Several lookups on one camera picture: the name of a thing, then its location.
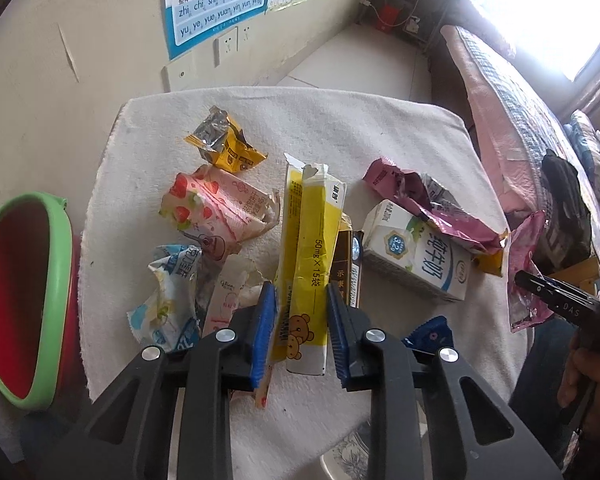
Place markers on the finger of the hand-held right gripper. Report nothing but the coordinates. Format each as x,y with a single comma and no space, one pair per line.
555,295

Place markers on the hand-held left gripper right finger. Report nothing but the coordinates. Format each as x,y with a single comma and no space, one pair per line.
337,335

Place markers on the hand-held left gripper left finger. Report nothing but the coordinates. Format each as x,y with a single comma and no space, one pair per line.
265,330

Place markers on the long yellow white box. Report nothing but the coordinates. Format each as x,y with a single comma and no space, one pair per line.
305,260

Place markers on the white milk carton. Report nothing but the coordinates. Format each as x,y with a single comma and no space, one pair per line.
420,260

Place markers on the red bin with green rim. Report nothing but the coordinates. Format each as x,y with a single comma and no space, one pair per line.
10,270

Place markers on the person's right hand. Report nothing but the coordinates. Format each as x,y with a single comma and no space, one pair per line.
575,380

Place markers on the yellow flat packet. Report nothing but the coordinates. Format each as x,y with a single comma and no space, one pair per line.
580,267

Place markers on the small white pink wrapper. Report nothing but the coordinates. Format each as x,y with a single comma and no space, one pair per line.
225,300

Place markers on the pink clear plastic wrapper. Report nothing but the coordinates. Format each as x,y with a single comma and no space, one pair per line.
525,245

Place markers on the tan wooden stick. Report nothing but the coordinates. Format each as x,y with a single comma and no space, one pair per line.
262,390

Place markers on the brown flat box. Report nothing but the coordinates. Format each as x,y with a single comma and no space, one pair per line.
347,265

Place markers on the person's leg in jeans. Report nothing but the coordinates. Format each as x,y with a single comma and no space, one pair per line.
540,370

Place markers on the dark blue wrapper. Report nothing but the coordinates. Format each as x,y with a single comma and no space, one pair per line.
430,332

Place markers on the black cloth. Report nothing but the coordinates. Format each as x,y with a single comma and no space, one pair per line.
565,200

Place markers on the blue and white wrapper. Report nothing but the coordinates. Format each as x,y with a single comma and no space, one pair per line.
165,300

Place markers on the floral patterned white object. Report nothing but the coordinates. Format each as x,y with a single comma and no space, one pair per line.
350,452

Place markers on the pink strawberry print wrapper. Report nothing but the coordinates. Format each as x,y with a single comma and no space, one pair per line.
205,205

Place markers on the floral pillow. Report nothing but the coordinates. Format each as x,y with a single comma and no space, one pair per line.
595,150

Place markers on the pink blanket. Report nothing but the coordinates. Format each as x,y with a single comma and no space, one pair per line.
500,145

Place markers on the crumpled purple pink wrapper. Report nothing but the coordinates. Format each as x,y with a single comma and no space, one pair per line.
395,180

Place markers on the yellow foil snack wrapper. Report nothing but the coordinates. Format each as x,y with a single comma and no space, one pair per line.
225,152

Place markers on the bed with checked quilt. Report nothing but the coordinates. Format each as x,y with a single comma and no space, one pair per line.
520,105

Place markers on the white towel cloth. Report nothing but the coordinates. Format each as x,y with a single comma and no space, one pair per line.
330,125

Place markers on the window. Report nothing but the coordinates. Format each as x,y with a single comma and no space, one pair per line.
540,10

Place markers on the red paper item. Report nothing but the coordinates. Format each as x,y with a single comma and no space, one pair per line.
387,16

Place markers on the blank white wall plate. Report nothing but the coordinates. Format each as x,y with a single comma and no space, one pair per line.
179,72

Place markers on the white wall socket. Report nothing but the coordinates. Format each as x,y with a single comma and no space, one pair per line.
226,46
245,37

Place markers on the blue wall poster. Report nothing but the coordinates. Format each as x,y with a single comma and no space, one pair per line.
215,10

